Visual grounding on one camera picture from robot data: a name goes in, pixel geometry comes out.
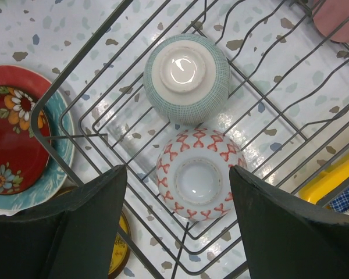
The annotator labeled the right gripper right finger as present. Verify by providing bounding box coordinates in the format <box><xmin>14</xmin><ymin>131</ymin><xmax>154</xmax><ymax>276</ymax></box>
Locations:
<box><xmin>229</xmin><ymin>166</ymin><xmax>349</xmax><ymax>278</ymax></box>

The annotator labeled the yellow plastic bin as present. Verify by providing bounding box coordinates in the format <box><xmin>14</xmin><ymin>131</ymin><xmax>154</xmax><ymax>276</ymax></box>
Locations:
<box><xmin>298</xmin><ymin>153</ymin><xmax>349</xmax><ymax>213</ymax></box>

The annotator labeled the pink cup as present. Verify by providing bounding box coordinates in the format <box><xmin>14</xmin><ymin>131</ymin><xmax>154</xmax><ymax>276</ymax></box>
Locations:
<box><xmin>314</xmin><ymin>0</ymin><xmax>349</xmax><ymax>43</ymax></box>

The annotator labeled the red and blue plate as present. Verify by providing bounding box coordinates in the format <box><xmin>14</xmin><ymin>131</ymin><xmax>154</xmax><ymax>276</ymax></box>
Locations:
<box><xmin>0</xmin><ymin>65</ymin><xmax>76</xmax><ymax>213</ymax></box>

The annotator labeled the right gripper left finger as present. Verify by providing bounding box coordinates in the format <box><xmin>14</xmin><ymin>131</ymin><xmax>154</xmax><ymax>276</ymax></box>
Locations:
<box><xmin>0</xmin><ymin>165</ymin><xmax>127</xmax><ymax>278</ymax></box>

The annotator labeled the red bowl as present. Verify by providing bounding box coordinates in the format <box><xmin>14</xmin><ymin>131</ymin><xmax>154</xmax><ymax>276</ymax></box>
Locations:
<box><xmin>0</xmin><ymin>85</ymin><xmax>49</xmax><ymax>195</ymax></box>

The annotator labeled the blue patterned bowl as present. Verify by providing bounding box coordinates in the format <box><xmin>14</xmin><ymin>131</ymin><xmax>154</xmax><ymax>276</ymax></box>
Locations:
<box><xmin>155</xmin><ymin>128</ymin><xmax>247</xmax><ymax>221</ymax></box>

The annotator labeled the wire dish rack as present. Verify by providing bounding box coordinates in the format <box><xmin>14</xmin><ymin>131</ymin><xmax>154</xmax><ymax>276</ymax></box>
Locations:
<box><xmin>39</xmin><ymin>1</ymin><xmax>349</xmax><ymax>278</ymax></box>

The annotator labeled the light blue bowl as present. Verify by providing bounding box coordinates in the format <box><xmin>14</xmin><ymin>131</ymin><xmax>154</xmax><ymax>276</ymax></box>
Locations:
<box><xmin>143</xmin><ymin>34</ymin><xmax>231</xmax><ymax>126</ymax></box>

